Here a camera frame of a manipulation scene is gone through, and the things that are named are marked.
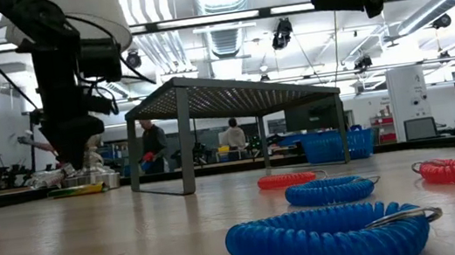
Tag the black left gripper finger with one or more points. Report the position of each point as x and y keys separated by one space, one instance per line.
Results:
x=87 y=132
x=64 y=144

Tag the yellow green crayon box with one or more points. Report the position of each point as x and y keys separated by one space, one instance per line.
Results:
x=79 y=190

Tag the blue coil wristband keyring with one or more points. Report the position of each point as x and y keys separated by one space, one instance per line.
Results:
x=328 y=192
x=321 y=238

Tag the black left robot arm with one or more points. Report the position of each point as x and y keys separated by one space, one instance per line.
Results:
x=36 y=16

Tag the grey perforated metal desk riser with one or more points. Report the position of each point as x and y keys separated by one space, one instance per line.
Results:
x=223 y=97

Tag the person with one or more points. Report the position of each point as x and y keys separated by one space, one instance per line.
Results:
x=233 y=137
x=40 y=145
x=154 y=143

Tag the clear plastic wrapping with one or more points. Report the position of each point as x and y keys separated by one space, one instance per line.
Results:
x=42 y=179

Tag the silver table lamp white shade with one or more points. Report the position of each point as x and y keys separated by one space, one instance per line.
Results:
x=101 y=3

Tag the red storage shelf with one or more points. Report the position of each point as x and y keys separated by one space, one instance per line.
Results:
x=383 y=129

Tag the black monitor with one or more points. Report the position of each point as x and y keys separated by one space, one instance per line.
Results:
x=314 y=118

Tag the grey monitor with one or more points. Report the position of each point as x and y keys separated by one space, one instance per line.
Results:
x=420 y=128

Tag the blue plastic basket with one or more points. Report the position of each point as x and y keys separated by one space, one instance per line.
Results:
x=331 y=146

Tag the black overhead camera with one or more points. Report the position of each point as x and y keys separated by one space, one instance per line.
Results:
x=281 y=34

